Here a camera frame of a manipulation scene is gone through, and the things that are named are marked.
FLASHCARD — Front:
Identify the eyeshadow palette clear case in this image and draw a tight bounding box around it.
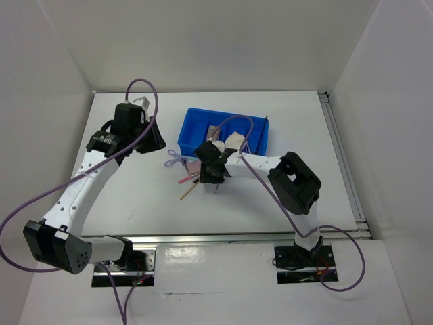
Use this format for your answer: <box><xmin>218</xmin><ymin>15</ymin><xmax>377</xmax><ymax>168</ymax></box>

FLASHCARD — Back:
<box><xmin>206</xmin><ymin>125</ymin><xmax>221</xmax><ymax>142</ymax></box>

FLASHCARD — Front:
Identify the beige makeup sponge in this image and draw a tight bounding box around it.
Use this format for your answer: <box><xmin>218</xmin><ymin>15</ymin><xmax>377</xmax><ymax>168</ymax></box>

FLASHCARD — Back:
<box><xmin>225</xmin><ymin>131</ymin><xmax>244</xmax><ymax>146</ymax></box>

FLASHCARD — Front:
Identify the round beige powder puff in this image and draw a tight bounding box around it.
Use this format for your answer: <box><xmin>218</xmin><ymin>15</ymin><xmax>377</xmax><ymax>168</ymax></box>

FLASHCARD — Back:
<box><xmin>224</xmin><ymin>135</ymin><xmax>244</xmax><ymax>151</ymax></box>

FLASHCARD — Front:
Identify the black fan brush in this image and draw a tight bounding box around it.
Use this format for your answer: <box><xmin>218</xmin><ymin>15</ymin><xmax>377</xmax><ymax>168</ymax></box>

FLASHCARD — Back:
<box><xmin>254</xmin><ymin>115</ymin><xmax>268</xmax><ymax>154</ymax></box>

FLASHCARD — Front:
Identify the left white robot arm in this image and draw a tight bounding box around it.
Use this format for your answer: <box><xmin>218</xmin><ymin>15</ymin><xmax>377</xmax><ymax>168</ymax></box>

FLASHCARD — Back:
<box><xmin>23</xmin><ymin>97</ymin><xmax>166</xmax><ymax>274</ymax></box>

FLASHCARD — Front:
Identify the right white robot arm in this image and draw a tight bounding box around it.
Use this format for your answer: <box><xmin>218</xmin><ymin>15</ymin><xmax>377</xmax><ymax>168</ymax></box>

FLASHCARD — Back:
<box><xmin>194</xmin><ymin>141</ymin><xmax>323</xmax><ymax>265</ymax></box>

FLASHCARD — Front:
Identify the pink pouch with brush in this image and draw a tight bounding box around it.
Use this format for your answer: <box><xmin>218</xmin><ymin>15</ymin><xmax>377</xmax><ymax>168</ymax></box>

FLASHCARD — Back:
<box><xmin>186</xmin><ymin>160</ymin><xmax>201</xmax><ymax>177</ymax></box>

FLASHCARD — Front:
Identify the gold eyebrow pencil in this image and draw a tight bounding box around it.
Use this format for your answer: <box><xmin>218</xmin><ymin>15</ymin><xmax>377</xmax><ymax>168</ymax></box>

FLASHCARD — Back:
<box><xmin>179</xmin><ymin>182</ymin><xmax>199</xmax><ymax>200</ymax></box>

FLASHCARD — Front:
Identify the blue divided plastic bin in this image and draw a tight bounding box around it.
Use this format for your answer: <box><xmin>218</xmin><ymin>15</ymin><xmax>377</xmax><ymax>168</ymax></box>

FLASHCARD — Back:
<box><xmin>177</xmin><ymin>108</ymin><xmax>269</xmax><ymax>156</ymax></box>

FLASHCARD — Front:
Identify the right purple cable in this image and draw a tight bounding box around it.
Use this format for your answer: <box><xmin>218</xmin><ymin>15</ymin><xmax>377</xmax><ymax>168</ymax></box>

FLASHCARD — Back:
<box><xmin>211</xmin><ymin>115</ymin><xmax>366</xmax><ymax>292</ymax></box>

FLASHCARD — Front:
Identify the purple cable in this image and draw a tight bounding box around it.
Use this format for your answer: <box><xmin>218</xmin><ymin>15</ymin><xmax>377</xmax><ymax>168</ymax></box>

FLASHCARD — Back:
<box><xmin>0</xmin><ymin>78</ymin><xmax>160</xmax><ymax>325</ymax></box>
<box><xmin>211</xmin><ymin>115</ymin><xmax>366</xmax><ymax>292</ymax></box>

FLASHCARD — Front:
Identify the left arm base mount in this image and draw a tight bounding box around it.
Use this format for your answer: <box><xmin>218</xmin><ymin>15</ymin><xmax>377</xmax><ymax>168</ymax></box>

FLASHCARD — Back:
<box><xmin>104</xmin><ymin>246</ymin><xmax>156</xmax><ymax>288</ymax></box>

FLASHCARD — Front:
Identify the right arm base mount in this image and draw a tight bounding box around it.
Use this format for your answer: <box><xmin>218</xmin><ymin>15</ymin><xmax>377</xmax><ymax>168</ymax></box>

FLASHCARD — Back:
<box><xmin>271</xmin><ymin>244</ymin><xmax>339</xmax><ymax>284</ymax></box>

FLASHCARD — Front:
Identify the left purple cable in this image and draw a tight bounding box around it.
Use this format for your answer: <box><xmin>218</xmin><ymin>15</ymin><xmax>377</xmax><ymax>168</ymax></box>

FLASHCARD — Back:
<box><xmin>0</xmin><ymin>78</ymin><xmax>160</xmax><ymax>325</ymax></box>

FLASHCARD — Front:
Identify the aluminium right rail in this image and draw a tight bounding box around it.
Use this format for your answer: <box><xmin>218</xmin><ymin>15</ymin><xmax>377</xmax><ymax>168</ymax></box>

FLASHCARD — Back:
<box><xmin>317</xmin><ymin>92</ymin><xmax>371</xmax><ymax>237</ymax></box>

